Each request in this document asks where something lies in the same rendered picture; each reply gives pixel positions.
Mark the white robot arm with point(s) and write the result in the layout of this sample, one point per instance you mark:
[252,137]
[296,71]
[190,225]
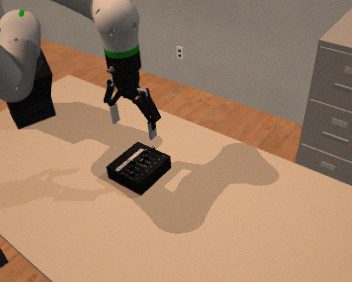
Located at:
[20,34]

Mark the black lighting desk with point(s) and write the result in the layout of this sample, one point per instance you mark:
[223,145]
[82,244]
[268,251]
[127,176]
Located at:
[139,167]

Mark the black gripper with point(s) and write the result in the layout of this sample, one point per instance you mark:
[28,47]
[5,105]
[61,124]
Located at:
[130,84]

